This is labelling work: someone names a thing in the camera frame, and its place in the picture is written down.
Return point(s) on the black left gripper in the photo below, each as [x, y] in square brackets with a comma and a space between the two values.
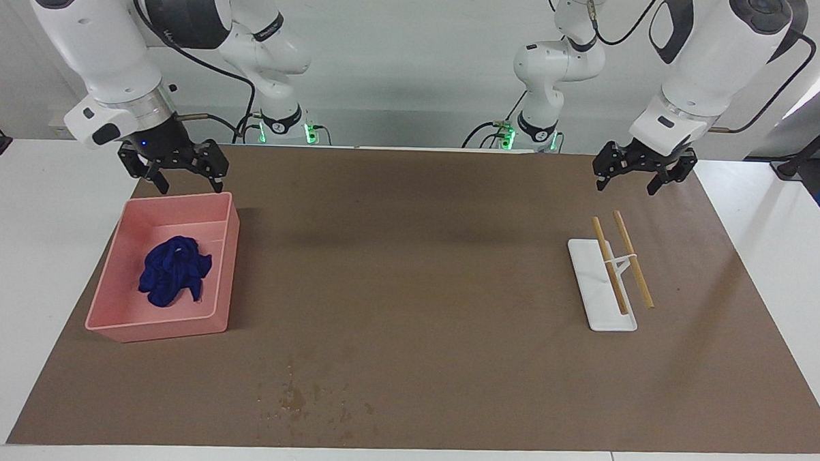
[648, 160]

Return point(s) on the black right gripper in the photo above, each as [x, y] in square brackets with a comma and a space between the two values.
[170, 150]

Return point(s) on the dark blue towel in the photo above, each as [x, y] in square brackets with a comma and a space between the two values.
[173, 270]

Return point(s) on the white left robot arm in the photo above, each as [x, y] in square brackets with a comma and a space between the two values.
[702, 56]

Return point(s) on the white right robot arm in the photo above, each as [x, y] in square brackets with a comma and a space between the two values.
[96, 42]

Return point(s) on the wooden rack rod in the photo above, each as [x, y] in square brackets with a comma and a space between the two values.
[618, 292]
[643, 286]

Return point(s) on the pink plastic bin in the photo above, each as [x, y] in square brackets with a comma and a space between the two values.
[117, 309]

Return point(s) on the black stand pole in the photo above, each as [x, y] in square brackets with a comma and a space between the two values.
[791, 167]

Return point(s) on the brown paper table mat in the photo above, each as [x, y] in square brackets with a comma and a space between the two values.
[447, 327]

